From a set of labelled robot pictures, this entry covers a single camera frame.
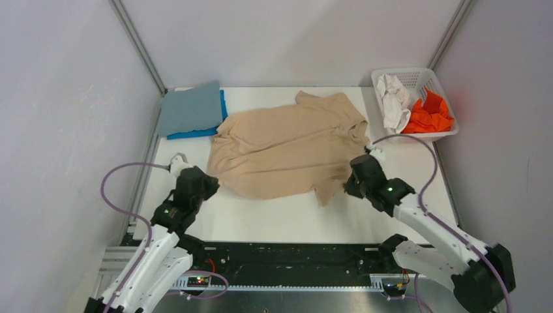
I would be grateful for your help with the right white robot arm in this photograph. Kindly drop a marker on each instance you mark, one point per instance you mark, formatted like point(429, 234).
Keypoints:
point(445, 246)

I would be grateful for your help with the orange crumpled t-shirt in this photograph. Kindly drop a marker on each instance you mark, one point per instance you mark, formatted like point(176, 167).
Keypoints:
point(429, 116)

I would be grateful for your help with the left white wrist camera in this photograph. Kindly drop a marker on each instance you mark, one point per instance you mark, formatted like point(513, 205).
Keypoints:
point(178, 163)

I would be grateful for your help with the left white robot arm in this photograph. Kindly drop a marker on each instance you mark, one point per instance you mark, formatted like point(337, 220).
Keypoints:
point(166, 252)

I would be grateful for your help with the white crumpled t-shirt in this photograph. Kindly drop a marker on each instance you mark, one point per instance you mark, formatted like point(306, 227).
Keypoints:
point(396, 101)

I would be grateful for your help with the left corner aluminium post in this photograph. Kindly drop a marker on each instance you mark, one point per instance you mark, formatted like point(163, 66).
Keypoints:
point(135, 39)

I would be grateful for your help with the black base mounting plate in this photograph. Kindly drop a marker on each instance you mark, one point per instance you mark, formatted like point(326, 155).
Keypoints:
point(298, 265)

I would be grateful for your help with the right corner aluminium post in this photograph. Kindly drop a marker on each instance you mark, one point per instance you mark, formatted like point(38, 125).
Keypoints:
point(454, 26)

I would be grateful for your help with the white plastic laundry basket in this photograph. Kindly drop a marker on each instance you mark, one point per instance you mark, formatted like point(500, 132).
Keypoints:
point(412, 101)

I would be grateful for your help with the controller board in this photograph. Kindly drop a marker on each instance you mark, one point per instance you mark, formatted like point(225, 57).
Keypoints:
point(198, 281)
point(394, 291)

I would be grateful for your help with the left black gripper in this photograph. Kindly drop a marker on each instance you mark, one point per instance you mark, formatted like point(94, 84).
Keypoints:
point(212, 185)

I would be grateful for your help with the corner aluminium post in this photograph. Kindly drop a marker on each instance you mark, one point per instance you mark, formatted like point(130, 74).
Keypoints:
point(135, 39)
point(454, 26)

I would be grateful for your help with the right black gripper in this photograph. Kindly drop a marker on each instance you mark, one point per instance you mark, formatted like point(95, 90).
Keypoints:
point(349, 187)

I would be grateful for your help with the folded grey t-shirt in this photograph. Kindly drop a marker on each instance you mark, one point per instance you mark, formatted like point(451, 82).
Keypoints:
point(192, 113)

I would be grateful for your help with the right controller board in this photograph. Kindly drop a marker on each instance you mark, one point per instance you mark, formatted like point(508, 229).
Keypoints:
point(394, 291)

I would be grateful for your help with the beige t-shirt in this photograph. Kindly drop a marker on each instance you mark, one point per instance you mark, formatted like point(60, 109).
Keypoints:
point(293, 149)

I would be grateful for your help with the aluminium frame rail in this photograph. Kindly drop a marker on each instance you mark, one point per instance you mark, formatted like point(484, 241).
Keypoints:
point(225, 299)

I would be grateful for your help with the left controller board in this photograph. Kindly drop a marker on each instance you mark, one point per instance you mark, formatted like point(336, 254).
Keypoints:
point(198, 281)

